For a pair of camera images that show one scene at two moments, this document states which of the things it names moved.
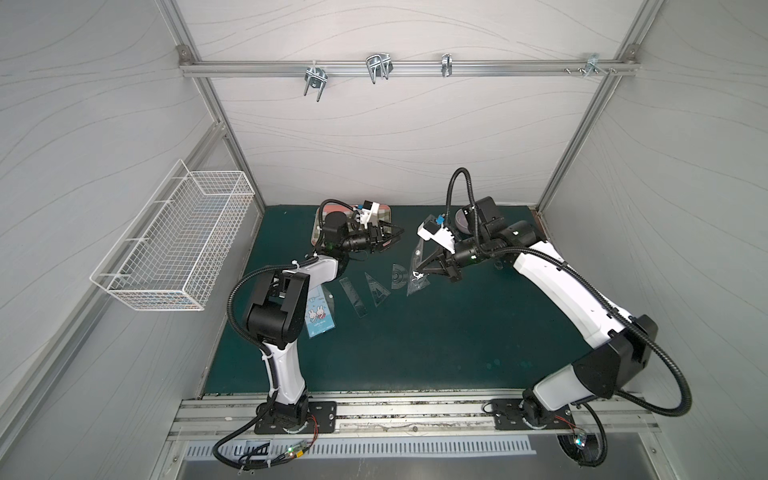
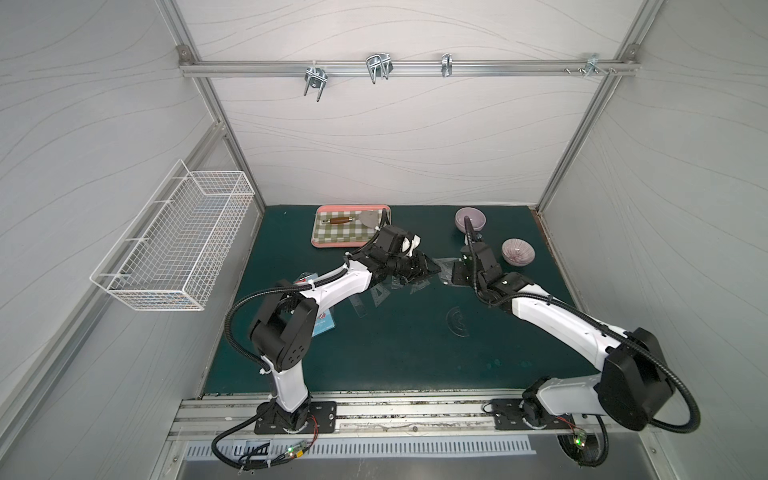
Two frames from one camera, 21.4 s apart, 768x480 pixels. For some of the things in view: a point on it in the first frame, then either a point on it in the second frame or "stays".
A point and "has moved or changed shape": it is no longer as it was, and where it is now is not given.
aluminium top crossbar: x=587 y=66 stays
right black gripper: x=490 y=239 -> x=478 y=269
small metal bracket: x=447 y=64 stays
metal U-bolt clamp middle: x=379 y=65 stays
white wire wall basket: x=174 y=252 stays
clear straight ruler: x=354 y=298 stays
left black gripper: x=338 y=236 -> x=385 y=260
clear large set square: x=378 y=292 stays
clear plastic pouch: x=418 y=281 has moved or changed shape
